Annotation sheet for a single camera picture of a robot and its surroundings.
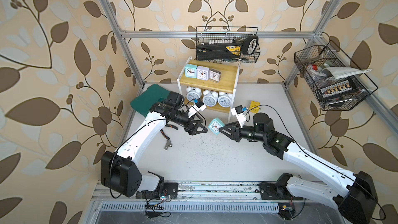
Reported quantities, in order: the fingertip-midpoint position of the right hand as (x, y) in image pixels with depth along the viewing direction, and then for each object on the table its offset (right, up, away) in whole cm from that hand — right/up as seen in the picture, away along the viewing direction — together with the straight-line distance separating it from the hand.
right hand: (220, 128), depth 71 cm
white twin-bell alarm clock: (-14, +17, +14) cm, 26 cm away
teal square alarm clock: (-3, +1, 0) cm, 3 cm away
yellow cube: (+25, +10, +31) cm, 41 cm away
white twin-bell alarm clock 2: (-4, +14, +12) cm, 19 cm away
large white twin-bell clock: (+3, +13, +13) cm, 19 cm away
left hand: (-8, +1, +2) cm, 8 cm away
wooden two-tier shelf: (+4, +21, +6) cm, 22 cm away
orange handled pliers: (-28, -13, +18) cm, 36 cm away
